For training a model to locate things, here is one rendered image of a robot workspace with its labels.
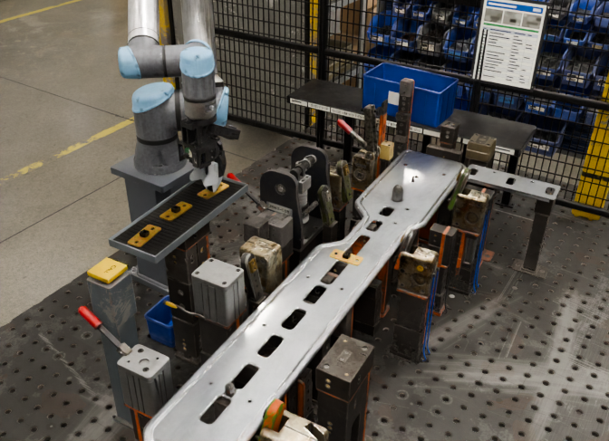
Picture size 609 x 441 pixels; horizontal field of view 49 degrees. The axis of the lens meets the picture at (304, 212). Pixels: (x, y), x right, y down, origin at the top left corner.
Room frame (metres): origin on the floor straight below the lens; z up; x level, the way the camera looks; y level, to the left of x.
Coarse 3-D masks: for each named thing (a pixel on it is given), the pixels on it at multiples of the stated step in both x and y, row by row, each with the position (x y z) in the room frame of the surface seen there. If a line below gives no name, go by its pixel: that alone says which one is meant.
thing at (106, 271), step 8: (96, 264) 1.16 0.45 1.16; (104, 264) 1.16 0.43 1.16; (112, 264) 1.16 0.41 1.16; (120, 264) 1.16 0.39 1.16; (88, 272) 1.13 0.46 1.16; (96, 272) 1.13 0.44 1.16; (104, 272) 1.13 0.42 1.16; (112, 272) 1.13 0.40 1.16; (120, 272) 1.14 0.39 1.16; (104, 280) 1.11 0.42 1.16; (112, 280) 1.12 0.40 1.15
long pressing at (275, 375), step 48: (384, 192) 1.75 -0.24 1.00; (432, 192) 1.75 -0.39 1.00; (384, 240) 1.49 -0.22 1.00; (288, 288) 1.28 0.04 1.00; (336, 288) 1.28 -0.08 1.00; (240, 336) 1.11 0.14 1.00; (288, 336) 1.11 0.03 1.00; (192, 384) 0.97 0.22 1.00; (288, 384) 0.97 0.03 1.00; (144, 432) 0.84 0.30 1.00; (192, 432) 0.85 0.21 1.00; (240, 432) 0.85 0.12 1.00
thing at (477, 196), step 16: (464, 192) 1.70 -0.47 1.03; (480, 192) 1.68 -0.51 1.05; (464, 208) 1.65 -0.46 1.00; (480, 208) 1.63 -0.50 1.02; (464, 224) 1.65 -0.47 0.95; (480, 224) 1.63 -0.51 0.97; (464, 240) 1.65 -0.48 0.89; (480, 240) 1.64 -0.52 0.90; (464, 256) 1.65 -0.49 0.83; (480, 256) 1.67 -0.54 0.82; (448, 272) 1.66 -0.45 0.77; (464, 272) 1.64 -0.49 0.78; (448, 288) 1.66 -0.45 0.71; (464, 288) 1.64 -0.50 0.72
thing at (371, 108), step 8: (368, 104) 1.91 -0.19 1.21; (368, 112) 1.88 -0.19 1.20; (376, 112) 1.87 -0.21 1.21; (368, 120) 1.88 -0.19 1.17; (368, 128) 1.88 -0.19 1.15; (376, 128) 1.90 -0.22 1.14; (368, 136) 1.88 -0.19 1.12; (376, 136) 1.90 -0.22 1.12; (368, 144) 1.88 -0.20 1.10; (376, 144) 1.89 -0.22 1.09; (376, 152) 1.89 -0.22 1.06
